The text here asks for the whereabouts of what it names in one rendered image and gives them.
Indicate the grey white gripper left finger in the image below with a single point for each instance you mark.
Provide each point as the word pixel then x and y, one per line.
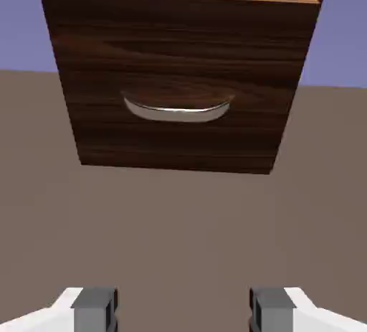
pixel 91 309

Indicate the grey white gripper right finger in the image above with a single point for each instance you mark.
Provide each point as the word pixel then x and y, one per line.
pixel 275 309

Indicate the dark wood cabinet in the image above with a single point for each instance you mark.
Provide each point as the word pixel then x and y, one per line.
pixel 183 65

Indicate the dark wood drawer front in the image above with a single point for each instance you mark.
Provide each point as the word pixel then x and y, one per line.
pixel 177 51

